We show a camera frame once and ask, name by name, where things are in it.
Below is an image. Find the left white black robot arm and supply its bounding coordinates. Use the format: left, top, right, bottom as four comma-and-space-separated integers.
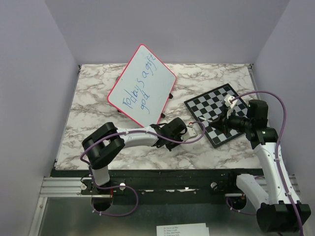
82, 118, 196, 194

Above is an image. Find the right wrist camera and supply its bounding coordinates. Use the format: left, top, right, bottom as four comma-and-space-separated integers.
222, 94, 237, 118

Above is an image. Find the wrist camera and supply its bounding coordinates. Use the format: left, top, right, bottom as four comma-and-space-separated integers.
182, 123, 198, 142
222, 94, 237, 118

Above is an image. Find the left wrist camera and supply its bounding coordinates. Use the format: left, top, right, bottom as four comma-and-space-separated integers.
182, 123, 198, 142

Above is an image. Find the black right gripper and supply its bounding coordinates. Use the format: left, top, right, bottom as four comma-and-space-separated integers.
210, 106, 253, 134

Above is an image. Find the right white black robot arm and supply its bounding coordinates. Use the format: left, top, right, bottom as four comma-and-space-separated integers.
210, 95, 311, 235

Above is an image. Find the white blue whiteboard marker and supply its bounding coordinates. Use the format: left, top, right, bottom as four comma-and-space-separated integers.
199, 117, 212, 123

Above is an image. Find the black white chessboard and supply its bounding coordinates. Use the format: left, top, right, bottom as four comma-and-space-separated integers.
184, 84, 243, 148

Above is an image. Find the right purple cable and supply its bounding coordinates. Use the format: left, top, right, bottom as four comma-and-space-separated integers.
226, 90, 304, 236

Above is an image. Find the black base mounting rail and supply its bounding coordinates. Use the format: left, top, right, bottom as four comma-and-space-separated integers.
81, 168, 256, 205

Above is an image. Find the black whiteboard stand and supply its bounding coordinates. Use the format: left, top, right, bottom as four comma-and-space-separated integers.
117, 93, 174, 118

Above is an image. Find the pink framed whiteboard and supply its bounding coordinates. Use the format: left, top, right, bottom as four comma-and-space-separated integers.
107, 44, 177, 127

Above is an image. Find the white instruction paper sheet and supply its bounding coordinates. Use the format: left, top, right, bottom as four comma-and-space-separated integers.
156, 223, 209, 236

